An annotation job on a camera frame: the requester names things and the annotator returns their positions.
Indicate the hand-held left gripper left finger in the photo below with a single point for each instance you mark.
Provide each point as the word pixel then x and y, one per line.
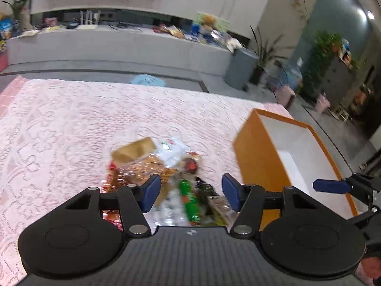
pixel 151 193

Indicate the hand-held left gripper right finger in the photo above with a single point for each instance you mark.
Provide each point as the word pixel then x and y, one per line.
pixel 230 190

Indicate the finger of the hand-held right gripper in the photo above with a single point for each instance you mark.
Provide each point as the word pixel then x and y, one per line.
pixel 330 186

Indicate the clear orange snack packet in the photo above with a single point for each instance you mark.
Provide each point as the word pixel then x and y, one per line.
pixel 140 172

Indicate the dark green snack packet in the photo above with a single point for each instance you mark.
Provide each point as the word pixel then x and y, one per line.
pixel 205 190

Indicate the clear white snack packet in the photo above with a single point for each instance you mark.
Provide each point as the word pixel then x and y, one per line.
pixel 172 211

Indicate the long green snack packet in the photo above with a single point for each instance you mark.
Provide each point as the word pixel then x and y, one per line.
pixel 187 198

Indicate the orange cardboard box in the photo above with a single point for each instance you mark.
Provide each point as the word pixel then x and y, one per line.
pixel 253 155

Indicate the brown snack packet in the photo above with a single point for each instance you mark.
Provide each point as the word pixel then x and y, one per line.
pixel 134 152

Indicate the dark red snack packet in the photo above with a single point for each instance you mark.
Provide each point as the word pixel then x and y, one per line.
pixel 190 165

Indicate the person's right forearm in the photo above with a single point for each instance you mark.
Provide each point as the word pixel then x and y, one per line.
pixel 372 268

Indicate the small white stool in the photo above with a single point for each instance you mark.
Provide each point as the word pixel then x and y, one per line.
pixel 343 113

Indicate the small pink bag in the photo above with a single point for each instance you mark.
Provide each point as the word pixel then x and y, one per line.
pixel 323 102

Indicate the large pink bag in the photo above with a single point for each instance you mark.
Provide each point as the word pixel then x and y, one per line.
pixel 285 95

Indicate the pink lace tablecloth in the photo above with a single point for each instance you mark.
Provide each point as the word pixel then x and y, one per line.
pixel 59 140

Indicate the grey cabinet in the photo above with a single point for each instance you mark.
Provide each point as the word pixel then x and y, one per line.
pixel 337 77

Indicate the light blue plastic stool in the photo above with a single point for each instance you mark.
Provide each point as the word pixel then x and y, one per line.
pixel 147 80

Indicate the blue water bottle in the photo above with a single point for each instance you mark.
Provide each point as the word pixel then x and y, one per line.
pixel 291 76

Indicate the grey trash can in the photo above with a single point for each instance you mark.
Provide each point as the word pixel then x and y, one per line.
pixel 241 68

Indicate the climbing green plant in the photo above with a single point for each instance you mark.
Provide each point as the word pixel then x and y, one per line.
pixel 320 56

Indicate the toys on cabinet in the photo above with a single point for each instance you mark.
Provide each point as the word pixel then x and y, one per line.
pixel 345 49

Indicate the tall potted leaf plant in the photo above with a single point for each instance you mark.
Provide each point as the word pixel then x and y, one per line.
pixel 263 53

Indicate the grey television bench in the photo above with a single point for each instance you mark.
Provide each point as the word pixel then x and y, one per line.
pixel 104 47

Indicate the pile of packets on bench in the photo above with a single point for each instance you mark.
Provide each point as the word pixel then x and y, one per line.
pixel 202 34

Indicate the teddy bear poster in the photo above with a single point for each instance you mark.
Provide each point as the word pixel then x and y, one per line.
pixel 210 20

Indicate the ceiling spotlight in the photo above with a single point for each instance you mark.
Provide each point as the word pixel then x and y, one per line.
pixel 371 15

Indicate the white router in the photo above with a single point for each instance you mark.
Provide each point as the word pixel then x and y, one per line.
pixel 87 23

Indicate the papers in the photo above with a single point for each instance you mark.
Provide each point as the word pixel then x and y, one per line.
pixel 28 33

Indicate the blue bags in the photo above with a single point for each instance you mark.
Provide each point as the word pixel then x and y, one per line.
pixel 6 28

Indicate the potted plant in pale vase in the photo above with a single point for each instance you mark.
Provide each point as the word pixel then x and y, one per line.
pixel 20 9

